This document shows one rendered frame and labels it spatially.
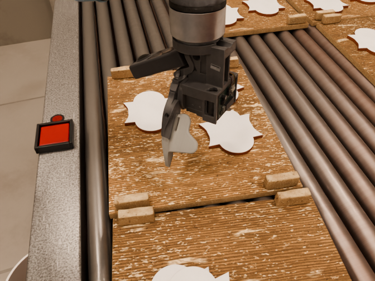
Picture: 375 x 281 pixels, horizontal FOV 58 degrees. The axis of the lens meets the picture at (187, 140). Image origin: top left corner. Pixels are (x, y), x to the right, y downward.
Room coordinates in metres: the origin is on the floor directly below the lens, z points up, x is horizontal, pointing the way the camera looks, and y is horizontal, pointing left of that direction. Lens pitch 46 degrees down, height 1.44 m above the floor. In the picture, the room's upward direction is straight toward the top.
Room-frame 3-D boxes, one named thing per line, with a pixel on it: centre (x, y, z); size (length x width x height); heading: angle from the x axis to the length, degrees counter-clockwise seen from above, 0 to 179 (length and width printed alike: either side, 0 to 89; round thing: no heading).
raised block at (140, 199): (0.33, 0.10, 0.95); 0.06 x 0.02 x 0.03; 100
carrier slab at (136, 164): (0.55, 0.00, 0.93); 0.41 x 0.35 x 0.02; 10
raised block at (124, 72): (0.72, 0.16, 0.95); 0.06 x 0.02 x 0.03; 100
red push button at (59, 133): (0.52, 0.28, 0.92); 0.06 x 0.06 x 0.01; 13
